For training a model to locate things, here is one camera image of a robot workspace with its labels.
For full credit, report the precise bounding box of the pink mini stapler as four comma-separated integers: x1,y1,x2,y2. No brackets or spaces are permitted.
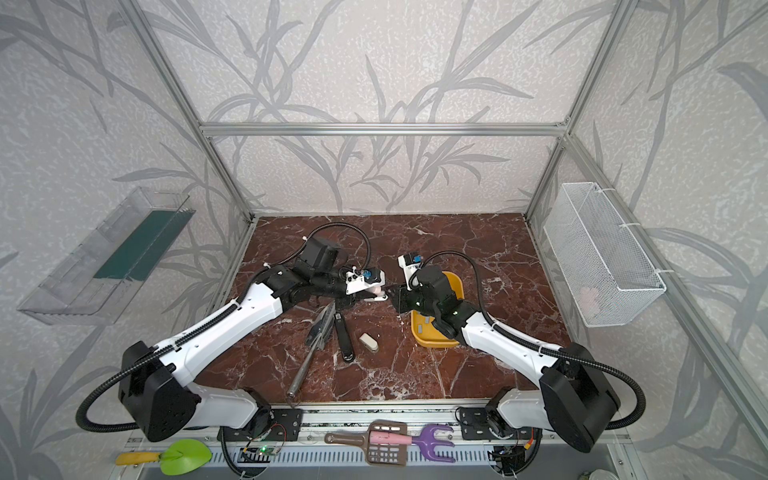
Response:
365,286,388,302

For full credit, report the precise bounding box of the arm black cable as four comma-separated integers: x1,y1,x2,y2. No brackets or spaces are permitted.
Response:
419,250,648,431
74,221,373,434

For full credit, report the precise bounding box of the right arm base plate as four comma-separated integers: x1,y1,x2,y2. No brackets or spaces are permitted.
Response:
454,407,533,442

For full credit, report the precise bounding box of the small circuit board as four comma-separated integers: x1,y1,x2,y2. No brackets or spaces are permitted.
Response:
238,445,282,464

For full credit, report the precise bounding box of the white wire mesh basket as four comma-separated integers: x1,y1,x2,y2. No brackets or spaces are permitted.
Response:
544,182,666,327

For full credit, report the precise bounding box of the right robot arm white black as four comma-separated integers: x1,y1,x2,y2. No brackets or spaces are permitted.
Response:
392,262,621,453

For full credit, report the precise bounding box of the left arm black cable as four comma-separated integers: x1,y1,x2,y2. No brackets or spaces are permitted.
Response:
74,221,373,434

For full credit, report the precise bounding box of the green yellow scoop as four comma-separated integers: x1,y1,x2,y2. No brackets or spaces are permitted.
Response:
115,439,213,476

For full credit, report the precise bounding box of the yellow plastic tray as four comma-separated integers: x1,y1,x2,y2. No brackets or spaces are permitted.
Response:
410,271,466,349

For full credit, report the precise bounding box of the pink handle tool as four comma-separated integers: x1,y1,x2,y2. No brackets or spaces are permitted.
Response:
369,430,412,445

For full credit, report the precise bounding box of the purple plastic fork tool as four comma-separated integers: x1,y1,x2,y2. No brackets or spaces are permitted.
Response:
411,423,455,463

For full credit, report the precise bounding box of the brown slotted spatula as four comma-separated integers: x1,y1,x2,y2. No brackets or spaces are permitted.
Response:
324,420,408,466

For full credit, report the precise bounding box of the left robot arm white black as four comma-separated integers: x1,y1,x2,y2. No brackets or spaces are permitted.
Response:
119,267,359,442

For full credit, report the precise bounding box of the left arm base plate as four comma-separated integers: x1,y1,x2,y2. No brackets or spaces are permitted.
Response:
217,408,304,443

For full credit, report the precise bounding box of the clear plastic wall bin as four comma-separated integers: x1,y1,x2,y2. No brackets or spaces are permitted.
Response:
18,187,195,326

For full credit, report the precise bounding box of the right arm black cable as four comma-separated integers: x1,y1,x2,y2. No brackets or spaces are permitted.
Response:
419,250,648,431

